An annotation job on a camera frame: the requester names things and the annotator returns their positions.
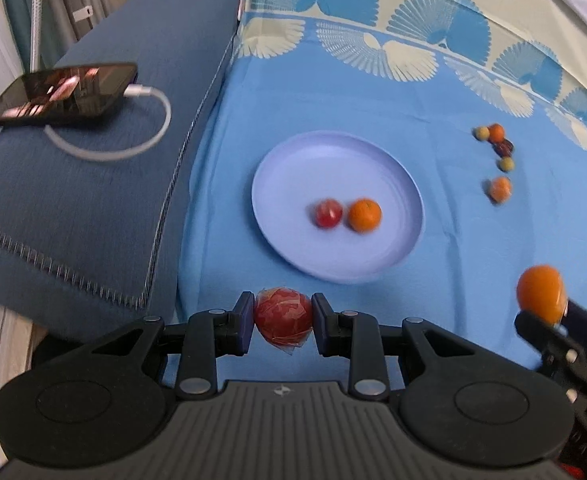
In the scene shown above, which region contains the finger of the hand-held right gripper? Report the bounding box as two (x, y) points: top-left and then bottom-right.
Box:
(515, 309), (577, 363)
(562, 299), (587, 343)

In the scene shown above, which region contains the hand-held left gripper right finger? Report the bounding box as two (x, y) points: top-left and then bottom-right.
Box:
(311, 291), (475, 402)

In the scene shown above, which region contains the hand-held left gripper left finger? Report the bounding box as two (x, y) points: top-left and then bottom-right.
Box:
(92, 291), (256, 402)

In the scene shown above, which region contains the red hawthorn fruit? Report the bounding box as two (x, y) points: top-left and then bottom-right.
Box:
(314, 199), (345, 230)
(253, 285), (315, 358)

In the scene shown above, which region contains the bare orange tangerine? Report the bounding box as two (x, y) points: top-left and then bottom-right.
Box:
(347, 198), (383, 233)
(517, 264), (567, 326)

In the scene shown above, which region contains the lavender round plate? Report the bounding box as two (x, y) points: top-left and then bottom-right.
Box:
(251, 130), (425, 283)

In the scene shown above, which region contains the blue sofa armrest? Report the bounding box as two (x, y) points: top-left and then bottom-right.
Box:
(0, 0), (244, 346)

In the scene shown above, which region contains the blue fan-print blanket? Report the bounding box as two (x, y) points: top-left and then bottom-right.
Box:
(173, 0), (587, 391)

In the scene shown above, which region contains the black smartphone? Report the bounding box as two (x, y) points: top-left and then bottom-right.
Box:
(0, 62), (139, 128)

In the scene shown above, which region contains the braided white pole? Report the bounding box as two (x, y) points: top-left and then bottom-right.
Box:
(29, 0), (47, 72)

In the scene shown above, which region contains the teal curtain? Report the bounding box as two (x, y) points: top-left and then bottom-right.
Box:
(0, 0), (41, 68)

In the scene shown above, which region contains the white charging cable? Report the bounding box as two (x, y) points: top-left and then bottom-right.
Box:
(43, 85), (172, 162)

